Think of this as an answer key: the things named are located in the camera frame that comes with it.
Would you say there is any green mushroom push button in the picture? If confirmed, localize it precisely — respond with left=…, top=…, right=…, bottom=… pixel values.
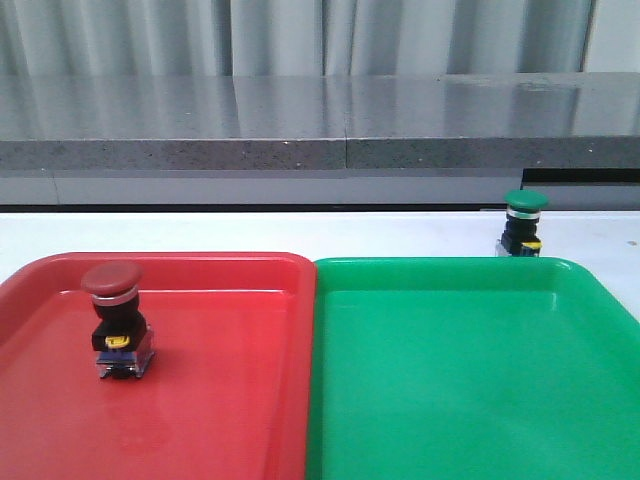
left=496, top=189, right=548, bottom=257

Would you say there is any red mushroom push button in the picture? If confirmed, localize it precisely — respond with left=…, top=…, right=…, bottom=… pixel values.
left=81, top=261, right=155, bottom=379

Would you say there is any green plastic tray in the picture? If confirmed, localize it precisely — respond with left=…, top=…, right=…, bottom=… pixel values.
left=306, top=257, right=639, bottom=479

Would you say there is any red plastic tray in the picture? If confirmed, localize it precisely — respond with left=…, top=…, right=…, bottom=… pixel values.
left=1, top=252, right=316, bottom=479

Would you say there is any grey granite counter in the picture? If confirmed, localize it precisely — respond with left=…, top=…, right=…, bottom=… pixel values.
left=1, top=73, right=639, bottom=211

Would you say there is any white curtain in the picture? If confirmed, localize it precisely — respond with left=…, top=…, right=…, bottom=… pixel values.
left=0, top=0, right=640, bottom=77

